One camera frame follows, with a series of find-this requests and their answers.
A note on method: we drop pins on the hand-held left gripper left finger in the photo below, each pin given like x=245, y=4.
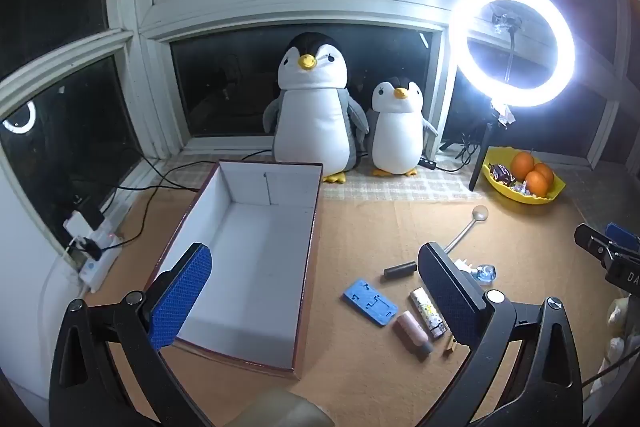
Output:
x=180, y=297

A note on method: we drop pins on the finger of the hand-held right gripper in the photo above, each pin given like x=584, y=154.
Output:
x=625, y=238
x=595, y=244

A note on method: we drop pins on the white power adapter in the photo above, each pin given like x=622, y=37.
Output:
x=76, y=224

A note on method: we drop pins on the yellow fruit bowl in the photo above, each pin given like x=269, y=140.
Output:
x=502, y=193

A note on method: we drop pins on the small penguin plush toy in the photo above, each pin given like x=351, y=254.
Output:
x=397, y=132

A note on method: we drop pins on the orange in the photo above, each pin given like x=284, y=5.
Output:
x=546, y=172
x=522, y=164
x=536, y=184

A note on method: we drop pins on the white patterned tube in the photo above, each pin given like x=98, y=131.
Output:
x=429, y=313

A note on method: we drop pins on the pink tube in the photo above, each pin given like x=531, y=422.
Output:
x=411, y=334

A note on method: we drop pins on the white window frame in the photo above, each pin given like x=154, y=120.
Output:
x=300, y=2

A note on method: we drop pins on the wrapped candy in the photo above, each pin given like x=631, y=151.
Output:
x=499, y=174
x=521, y=188

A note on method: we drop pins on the white cardboard box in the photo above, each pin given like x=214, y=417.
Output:
x=250, y=257

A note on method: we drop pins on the black power adapter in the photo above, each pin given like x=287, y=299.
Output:
x=91, y=213

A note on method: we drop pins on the small black usb charger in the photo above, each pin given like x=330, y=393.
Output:
x=87, y=247

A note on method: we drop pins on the white power strip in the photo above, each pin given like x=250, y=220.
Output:
x=97, y=264

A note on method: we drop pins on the blue phone stand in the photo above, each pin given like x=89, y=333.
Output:
x=370, y=302

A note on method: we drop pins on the black cylinder tube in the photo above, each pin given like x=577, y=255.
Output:
x=400, y=270

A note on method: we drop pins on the small clear blue bottle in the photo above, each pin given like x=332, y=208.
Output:
x=486, y=273

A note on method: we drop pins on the wooden clothespin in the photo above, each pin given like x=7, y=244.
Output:
x=452, y=344

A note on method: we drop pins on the grey spoon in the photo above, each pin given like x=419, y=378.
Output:
x=481, y=213

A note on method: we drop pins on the large penguin plush toy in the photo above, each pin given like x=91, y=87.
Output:
x=312, y=122

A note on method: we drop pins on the black tripod stand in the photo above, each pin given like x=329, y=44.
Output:
x=482, y=147

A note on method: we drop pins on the person's right hand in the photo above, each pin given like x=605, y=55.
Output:
x=617, y=312

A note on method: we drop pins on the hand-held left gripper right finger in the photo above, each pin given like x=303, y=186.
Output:
x=457, y=307

